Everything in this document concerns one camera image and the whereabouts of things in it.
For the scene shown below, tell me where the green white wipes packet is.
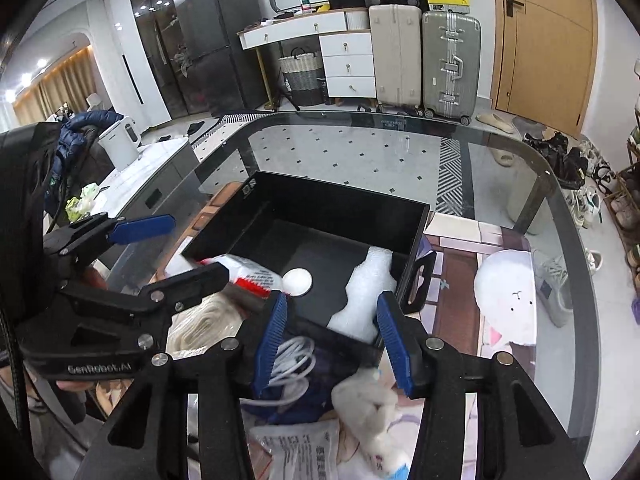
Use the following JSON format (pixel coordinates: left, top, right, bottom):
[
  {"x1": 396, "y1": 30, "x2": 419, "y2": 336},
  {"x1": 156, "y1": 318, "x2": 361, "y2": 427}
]
[{"x1": 65, "y1": 182, "x2": 104, "y2": 224}]

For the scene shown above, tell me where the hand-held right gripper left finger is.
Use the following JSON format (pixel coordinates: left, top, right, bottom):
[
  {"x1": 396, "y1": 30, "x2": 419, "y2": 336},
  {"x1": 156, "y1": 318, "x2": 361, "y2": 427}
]
[{"x1": 75, "y1": 291, "x2": 291, "y2": 480}]

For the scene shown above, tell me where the blue puffer jacket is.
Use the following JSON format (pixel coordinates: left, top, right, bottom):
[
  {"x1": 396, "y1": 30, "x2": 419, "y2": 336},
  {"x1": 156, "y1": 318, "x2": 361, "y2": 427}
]
[{"x1": 52, "y1": 110, "x2": 125, "y2": 211}]

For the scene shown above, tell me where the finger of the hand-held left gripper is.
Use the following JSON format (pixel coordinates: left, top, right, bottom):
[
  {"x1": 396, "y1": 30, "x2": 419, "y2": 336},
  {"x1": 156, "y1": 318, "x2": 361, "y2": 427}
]
[
  {"x1": 43, "y1": 212, "x2": 177, "y2": 274},
  {"x1": 62, "y1": 262, "x2": 232, "y2": 320}
]

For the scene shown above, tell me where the white bubble wrap piece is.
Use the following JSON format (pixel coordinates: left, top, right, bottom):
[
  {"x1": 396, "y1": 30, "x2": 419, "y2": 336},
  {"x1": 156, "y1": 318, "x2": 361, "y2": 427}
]
[{"x1": 327, "y1": 246, "x2": 399, "y2": 346}]

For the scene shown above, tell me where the small white gauze packet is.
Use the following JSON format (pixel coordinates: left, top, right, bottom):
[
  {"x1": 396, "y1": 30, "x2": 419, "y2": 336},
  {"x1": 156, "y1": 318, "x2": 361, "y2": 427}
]
[{"x1": 360, "y1": 432, "x2": 414, "y2": 480}]

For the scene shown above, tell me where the dark glass cabinet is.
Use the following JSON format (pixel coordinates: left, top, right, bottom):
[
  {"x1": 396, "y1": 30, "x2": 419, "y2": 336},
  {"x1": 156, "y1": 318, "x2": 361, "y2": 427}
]
[{"x1": 125, "y1": 0, "x2": 194, "y2": 122}]

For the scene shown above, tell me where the wooden shoe rack with shoes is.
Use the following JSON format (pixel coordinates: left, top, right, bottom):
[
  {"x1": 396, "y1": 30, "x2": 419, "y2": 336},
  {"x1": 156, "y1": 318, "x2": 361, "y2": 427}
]
[{"x1": 612, "y1": 127, "x2": 640, "y2": 272}]

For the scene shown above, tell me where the black storage box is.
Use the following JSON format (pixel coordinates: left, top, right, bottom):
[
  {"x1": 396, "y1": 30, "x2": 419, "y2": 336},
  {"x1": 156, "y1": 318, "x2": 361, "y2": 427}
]
[{"x1": 180, "y1": 170, "x2": 438, "y2": 368}]

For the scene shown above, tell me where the white cable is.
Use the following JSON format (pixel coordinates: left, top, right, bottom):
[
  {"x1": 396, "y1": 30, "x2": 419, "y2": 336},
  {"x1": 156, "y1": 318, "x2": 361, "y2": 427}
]
[{"x1": 266, "y1": 336, "x2": 317, "y2": 402}]

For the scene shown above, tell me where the wooden door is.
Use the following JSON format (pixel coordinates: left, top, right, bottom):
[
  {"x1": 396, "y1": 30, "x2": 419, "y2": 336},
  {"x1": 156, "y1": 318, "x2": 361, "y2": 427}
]
[{"x1": 491, "y1": 0, "x2": 599, "y2": 137}]

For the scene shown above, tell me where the printed cartoon desk mat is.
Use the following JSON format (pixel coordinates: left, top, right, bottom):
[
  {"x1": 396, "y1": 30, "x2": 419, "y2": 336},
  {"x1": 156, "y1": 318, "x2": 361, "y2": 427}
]
[{"x1": 90, "y1": 180, "x2": 540, "y2": 480}]

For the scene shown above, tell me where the white sneaker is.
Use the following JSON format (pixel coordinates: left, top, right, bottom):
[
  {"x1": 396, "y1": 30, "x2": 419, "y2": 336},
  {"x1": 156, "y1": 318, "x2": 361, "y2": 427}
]
[{"x1": 531, "y1": 247, "x2": 602, "y2": 329}]

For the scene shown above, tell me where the dark grey fridge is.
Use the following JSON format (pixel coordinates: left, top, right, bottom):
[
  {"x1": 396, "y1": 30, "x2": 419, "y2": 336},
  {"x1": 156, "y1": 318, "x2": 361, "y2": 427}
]
[{"x1": 172, "y1": 0, "x2": 272, "y2": 116}]

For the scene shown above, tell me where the white kettle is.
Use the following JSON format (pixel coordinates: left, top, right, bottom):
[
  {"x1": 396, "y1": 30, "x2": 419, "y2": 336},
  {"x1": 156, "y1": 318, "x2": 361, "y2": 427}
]
[{"x1": 97, "y1": 116, "x2": 144, "y2": 171}]

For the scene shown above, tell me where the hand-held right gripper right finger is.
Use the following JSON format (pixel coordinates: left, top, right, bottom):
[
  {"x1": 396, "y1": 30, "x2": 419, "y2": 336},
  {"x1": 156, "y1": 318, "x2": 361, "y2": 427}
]
[{"x1": 375, "y1": 292, "x2": 593, "y2": 480}]

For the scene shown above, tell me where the white printed packet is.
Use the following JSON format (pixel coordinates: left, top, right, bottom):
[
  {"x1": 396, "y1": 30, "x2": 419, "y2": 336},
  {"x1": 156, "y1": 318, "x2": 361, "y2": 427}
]
[{"x1": 248, "y1": 419, "x2": 347, "y2": 480}]

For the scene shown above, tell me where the beige slipper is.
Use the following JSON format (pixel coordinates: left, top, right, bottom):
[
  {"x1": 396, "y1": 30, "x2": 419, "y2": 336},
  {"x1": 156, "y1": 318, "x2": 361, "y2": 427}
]
[
  {"x1": 487, "y1": 145, "x2": 516, "y2": 167},
  {"x1": 475, "y1": 112, "x2": 519, "y2": 134}
]

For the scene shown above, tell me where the pile of shoes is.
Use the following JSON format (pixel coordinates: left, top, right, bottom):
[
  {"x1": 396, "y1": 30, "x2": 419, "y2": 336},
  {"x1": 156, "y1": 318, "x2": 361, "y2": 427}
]
[{"x1": 522, "y1": 127, "x2": 617, "y2": 232}]

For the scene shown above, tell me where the white desk with drawers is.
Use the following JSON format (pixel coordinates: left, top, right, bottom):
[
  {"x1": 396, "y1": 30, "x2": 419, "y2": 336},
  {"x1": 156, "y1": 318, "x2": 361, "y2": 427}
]
[{"x1": 237, "y1": 10, "x2": 378, "y2": 109}]

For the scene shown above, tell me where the marble top cabinet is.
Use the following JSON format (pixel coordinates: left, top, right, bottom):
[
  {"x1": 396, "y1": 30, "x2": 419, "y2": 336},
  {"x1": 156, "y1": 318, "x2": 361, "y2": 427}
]
[{"x1": 75, "y1": 137, "x2": 202, "y2": 263}]

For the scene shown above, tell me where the white packet with red stripe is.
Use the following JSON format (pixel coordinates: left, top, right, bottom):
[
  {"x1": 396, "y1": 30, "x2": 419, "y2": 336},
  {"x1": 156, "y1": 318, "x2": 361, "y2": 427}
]
[{"x1": 200, "y1": 255, "x2": 286, "y2": 294}]

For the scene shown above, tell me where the person's left hand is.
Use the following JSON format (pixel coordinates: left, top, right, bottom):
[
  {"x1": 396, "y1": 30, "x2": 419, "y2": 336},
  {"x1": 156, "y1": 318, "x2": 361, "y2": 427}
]
[{"x1": 56, "y1": 379, "x2": 109, "y2": 409}]

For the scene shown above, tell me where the beige suitcase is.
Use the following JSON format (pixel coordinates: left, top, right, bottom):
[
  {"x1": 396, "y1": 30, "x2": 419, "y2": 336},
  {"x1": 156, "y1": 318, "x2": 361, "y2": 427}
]
[{"x1": 369, "y1": 4, "x2": 424, "y2": 112}]

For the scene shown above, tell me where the beige curtain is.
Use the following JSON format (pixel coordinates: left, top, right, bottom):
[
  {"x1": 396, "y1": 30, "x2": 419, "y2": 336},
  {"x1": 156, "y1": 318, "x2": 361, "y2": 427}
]
[{"x1": 12, "y1": 60, "x2": 99, "y2": 127}]

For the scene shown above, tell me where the woven laundry basket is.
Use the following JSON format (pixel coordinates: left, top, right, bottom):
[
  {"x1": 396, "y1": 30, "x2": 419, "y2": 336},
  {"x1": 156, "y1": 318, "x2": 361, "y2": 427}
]
[{"x1": 277, "y1": 47, "x2": 327, "y2": 107}]

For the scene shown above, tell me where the white round disc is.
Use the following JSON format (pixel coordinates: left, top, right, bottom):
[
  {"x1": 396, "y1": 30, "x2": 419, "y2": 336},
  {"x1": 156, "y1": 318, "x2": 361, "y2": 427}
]
[{"x1": 281, "y1": 267, "x2": 314, "y2": 297}]

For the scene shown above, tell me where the grey clothing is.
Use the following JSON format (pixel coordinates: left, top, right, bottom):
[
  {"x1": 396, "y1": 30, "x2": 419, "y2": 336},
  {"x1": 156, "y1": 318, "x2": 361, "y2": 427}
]
[{"x1": 0, "y1": 360, "x2": 117, "y2": 480}]

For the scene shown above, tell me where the silver suitcase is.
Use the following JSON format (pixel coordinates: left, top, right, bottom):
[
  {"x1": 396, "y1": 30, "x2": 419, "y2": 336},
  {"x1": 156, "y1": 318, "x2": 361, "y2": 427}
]
[{"x1": 421, "y1": 10, "x2": 482, "y2": 126}]

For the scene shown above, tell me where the bagged white rope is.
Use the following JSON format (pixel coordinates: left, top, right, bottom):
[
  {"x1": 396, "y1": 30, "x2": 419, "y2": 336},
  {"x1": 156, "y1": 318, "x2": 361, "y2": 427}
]
[{"x1": 165, "y1": 292, "x2": 251, "y2": 361}]

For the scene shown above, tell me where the black yellow shoe box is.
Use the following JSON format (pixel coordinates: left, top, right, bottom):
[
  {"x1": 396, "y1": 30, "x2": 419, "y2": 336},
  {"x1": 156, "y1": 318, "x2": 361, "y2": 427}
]
[{"x1": 421, "y1": 0, "x2": 471, "y2": 14}]

